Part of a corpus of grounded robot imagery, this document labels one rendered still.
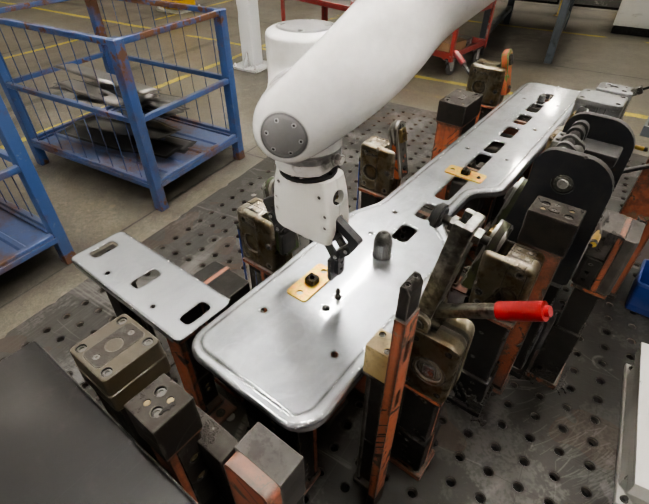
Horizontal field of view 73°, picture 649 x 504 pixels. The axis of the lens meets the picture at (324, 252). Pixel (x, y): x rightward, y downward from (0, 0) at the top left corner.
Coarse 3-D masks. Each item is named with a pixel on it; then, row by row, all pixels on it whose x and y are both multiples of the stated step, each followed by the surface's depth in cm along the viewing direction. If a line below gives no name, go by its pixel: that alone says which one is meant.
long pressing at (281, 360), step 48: (528, 96) 130; (576, 96) 130; (480, 144) 106; (528, 144) 106; (432, 192) 89; (480, 192) 89; (432, 240) 77; (288, 288) 68; (384, 288) 68; (240, 336) 60; (288, 336) 60; (336, 336) 60; (240, 384) 55; (288, 384) 55; (336, 384) 54
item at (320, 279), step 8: (320, 264) 72; (312, 272) 70; (320, 272) 70; (304, 280) 69; (312, 280) 67; (320, 280) 69; (328, 280) 69; (296, 288) 67; (304, 288) 67; (312, 288) 67; (320, 288) 67; (296, 296) 66; (304, 296) 66
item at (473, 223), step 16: (448, 208) 46; (432, 224) 47; (448, 224) 46; (464, 224) 44; (480, 224) 45; (448, 240) 46; (464, 240) 44; (480, 240) 45; (448, 256) 47; (464, 256) 48; (432, 272) 49; (448, 272) 48; (432, 288) 51; (448, 288) 52; (432, 304) 52
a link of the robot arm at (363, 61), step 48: (384, 0) 37; (432, 0) 38; (480, 0) 39; (336, 48) 37; (384, 48) 37; (432, 48) 40; (288, 96) 39; (336, 96) 38; (384, 96) 39; (288, 144) 41
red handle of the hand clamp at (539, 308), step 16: (448, 304) 53; (464, 304) 52; (480, 304) 50; (496, 304) 48; (512, 304) 47; (528, 304) 46; (544, 304) 45; (512, 320) 47; (528, 320) 46; (544, 320) 45
